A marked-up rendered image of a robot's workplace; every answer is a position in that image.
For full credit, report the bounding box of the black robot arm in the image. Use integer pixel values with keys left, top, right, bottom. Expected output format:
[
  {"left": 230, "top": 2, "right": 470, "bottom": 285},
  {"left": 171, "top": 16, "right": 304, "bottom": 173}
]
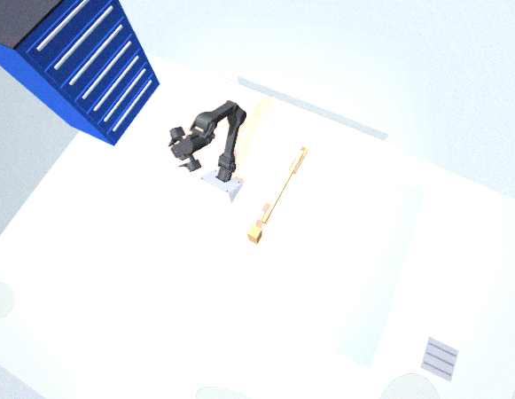
[{"left": 170, "top": 100, "right": 246, "bottom": 183}]

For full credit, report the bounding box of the long tan wooden rail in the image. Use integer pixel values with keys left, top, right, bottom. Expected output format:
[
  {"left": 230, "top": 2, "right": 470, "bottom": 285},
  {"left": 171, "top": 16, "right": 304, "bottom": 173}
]
[{"left": 262, "top": 150, "right": 304, "bottom": 224}]

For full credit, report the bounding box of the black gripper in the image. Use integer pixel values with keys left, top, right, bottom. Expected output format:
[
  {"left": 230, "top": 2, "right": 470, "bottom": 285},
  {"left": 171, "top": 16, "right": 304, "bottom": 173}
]
[{"left": 168, "top": 127, "right": 201, "bottom": 172}]

